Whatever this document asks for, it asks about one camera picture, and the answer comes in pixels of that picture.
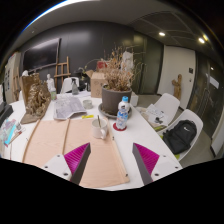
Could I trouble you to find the black countertop appliance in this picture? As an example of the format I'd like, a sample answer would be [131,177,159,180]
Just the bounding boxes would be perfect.
[73,67,89,92]

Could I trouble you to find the white display board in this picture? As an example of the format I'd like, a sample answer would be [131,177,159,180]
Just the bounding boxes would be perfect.
[3,51,22,103]

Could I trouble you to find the white shell chair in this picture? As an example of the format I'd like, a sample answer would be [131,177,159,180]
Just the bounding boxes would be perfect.
[156,108,204,163]
[138,92,181,129]
[60,76,81,95]

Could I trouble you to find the wooden figure sculpture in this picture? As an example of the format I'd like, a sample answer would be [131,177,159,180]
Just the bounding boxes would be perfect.
[171,73,184,101]

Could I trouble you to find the dried plant in grey pot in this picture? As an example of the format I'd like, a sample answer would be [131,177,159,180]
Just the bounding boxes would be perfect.
[98,44,144,116]

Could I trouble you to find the white leaning panel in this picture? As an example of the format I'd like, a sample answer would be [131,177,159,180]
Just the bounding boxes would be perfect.
[210,106,224,158]

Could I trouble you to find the gold carved sculpture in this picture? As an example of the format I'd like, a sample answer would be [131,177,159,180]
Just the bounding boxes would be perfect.
[19,73,53,125]

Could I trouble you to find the white statue pedestal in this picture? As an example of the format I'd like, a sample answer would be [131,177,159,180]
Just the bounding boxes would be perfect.
[129,91,140,108]

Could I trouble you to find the white blue-capped drink bottle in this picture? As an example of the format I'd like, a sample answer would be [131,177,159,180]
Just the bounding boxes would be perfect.
[115,95,131,131]

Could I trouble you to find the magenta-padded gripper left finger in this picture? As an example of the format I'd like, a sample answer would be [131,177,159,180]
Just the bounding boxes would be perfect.
[42,142,92,186]

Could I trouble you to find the cardboard box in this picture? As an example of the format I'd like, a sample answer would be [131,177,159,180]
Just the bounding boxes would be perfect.
[85,69,108,99]

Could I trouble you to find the long ceiling strip light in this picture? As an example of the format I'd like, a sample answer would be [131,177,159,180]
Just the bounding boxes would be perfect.
[21,0,101,33]

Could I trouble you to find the blue plastic pack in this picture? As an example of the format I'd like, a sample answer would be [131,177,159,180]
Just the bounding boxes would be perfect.
[0,118,23,148]

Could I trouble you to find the black wall screen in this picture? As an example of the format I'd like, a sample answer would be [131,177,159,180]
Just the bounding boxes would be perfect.
[22,37,62,72]

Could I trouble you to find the black box-shaped device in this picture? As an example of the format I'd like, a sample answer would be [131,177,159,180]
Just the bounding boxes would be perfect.
[0,101,14,127]

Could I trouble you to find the grey spray bottle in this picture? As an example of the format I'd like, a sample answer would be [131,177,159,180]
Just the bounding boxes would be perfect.
[70,77,80,96]

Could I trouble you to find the black backpack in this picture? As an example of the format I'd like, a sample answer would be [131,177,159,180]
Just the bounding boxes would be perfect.
[162,119,198,155]

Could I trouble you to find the wooden easel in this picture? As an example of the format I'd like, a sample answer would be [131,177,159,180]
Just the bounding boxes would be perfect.
[54,55,72,93]

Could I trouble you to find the stack of papers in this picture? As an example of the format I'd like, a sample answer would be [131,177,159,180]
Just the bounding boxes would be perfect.
[143,103,169,127]

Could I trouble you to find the green seat cushion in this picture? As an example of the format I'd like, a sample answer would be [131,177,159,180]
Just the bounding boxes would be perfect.
[172,151,183,161]

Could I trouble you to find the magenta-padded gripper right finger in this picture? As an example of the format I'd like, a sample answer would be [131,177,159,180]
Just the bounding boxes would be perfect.
[131,142,184,186]

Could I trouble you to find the beige wooden-framed board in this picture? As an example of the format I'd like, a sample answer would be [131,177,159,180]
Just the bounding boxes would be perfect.
[21,117,131,189]

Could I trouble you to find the small green bottle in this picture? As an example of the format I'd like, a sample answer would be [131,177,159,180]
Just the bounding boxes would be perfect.
[50,87,58,102]

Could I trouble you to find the white mug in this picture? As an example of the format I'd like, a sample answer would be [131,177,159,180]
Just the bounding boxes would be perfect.
[90,117,109,140]

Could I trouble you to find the grey plant saucer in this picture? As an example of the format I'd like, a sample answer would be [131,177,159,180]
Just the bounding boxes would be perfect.
[97,106,133,120]

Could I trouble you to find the white tape roll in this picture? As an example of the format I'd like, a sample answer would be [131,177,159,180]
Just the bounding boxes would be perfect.
[82,99,94,110]

